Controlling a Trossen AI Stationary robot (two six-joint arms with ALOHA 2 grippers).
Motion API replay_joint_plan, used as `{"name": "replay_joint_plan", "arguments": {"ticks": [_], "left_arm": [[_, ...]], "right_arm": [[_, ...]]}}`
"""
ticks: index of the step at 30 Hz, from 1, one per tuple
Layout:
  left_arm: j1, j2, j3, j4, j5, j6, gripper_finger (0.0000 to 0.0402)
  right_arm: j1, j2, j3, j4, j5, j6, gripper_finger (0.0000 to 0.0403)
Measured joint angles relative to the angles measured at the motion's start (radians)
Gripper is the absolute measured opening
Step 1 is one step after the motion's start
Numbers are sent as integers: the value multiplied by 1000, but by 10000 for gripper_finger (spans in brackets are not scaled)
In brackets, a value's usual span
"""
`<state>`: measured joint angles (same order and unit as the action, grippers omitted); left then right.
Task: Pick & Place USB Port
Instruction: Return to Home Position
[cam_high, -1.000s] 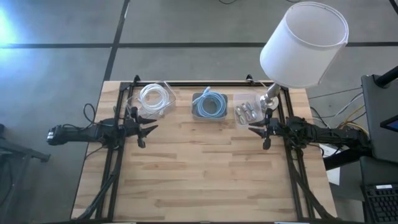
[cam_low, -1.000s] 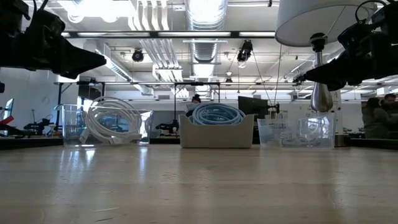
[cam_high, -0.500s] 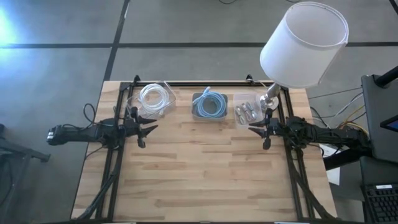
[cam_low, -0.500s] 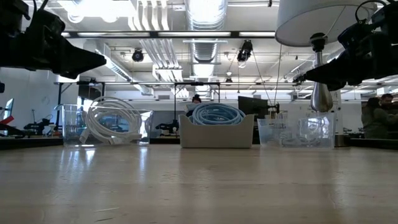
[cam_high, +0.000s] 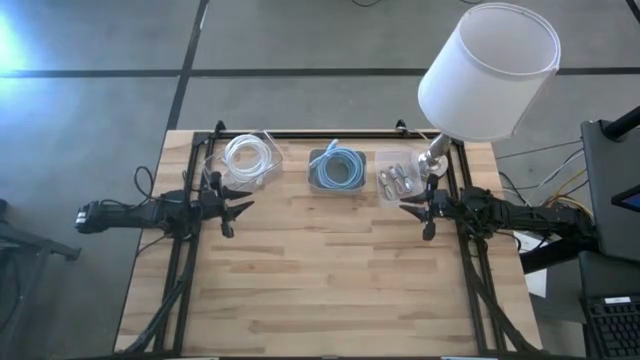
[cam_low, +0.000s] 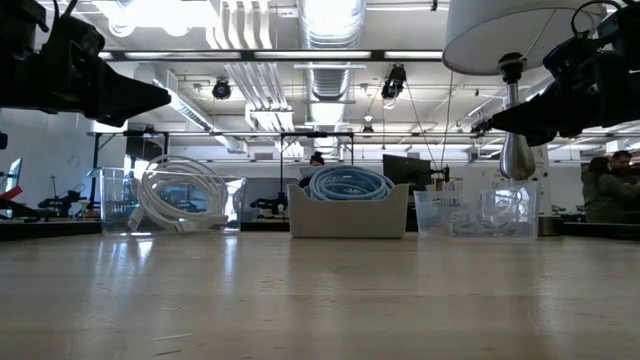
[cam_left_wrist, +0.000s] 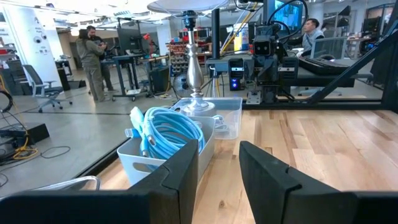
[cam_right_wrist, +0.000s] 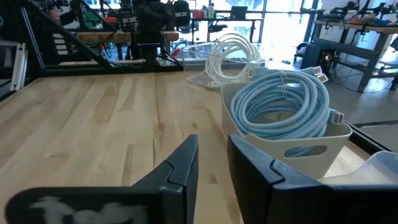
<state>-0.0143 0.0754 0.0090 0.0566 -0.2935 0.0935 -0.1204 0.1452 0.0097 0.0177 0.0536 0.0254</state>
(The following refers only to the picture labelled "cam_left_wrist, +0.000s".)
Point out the black desk pole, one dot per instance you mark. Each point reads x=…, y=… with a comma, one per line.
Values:
x=215, y=34

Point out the floor fan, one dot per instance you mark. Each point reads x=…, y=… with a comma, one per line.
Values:
x=181, y=85

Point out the person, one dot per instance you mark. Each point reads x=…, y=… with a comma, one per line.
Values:
x=90, y=59
x=311, y=39
x=107, y=74

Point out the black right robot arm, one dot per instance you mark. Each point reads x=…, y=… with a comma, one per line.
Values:
x=267, y=93

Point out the dark background monitor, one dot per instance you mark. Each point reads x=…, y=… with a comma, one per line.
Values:
x=129, y=40

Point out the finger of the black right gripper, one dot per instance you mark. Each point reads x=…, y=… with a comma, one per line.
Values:
x=270, y=72
x=259, y=72

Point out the mesh office chair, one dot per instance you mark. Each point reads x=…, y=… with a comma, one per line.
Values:
x=329, y=48

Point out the parts bin shelf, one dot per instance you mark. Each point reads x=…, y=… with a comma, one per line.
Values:
x=178, y=56

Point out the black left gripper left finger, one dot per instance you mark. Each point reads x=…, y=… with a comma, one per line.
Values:
x=183, y=186

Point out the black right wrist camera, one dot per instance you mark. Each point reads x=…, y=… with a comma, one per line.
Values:
x=262, y=48

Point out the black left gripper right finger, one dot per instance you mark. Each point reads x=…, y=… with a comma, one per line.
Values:
x=267, y=186

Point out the silver lamp with white shade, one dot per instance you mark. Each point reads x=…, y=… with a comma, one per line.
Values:
x=194, y=71

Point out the black computer desk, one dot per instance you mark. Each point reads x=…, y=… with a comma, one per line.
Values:
x=326, y=81

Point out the black diagonal strut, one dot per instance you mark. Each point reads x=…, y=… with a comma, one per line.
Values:
x=351, y=70

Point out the black keyboard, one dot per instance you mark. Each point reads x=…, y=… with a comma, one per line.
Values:
x=323, y=66

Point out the grey office chair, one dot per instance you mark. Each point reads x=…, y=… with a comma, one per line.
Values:
x=34, y=79

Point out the black box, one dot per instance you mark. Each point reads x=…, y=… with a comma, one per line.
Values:
x=34, y=132

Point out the computer monitor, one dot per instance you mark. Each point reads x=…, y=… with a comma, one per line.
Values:
x=289, y=15

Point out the black standing desk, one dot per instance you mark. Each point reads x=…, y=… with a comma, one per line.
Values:
x=127, y=60

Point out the clear plastic bin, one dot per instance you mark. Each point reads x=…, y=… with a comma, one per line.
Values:
x=233, y=118
x=77, y=179

